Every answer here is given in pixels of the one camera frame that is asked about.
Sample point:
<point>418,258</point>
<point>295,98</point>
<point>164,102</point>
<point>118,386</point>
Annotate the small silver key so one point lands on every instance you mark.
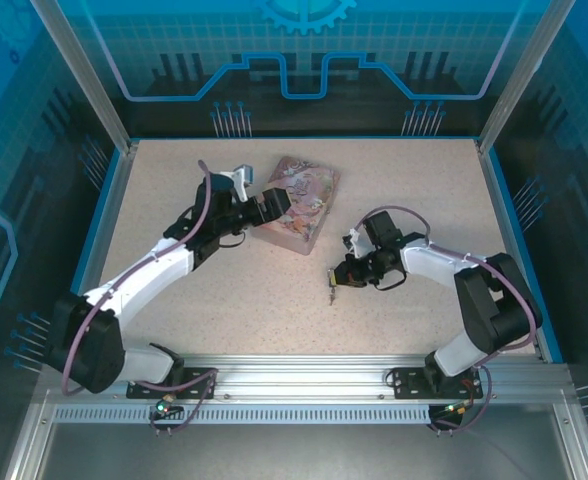
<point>332,299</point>

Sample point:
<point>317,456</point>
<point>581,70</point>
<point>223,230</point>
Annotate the pink illustrated tin box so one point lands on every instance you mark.
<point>304,210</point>

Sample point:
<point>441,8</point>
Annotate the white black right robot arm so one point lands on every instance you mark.
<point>429,262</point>

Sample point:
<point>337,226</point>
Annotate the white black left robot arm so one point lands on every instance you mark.
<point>139,280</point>

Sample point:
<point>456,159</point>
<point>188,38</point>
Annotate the small green LED connector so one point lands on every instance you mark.
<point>455,410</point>
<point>163,406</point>

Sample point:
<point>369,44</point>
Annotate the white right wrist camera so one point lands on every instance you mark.
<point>358,244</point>

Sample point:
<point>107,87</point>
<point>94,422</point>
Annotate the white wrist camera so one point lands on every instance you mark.
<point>239,182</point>
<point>358,244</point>

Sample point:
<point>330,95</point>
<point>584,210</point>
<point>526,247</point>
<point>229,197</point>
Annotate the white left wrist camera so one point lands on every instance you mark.
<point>239,182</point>

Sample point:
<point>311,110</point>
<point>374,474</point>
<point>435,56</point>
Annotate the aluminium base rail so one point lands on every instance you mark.
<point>304,375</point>

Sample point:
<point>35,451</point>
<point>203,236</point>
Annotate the aluminium side rail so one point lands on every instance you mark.
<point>514,225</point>
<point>104,225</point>

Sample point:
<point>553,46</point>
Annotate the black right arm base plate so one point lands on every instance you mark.
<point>409,382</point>

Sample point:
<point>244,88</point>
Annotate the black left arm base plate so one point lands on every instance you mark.
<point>199,382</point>

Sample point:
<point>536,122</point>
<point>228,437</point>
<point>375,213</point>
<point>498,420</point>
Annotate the aluminium frame post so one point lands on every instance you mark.
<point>524,75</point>
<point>84,75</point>

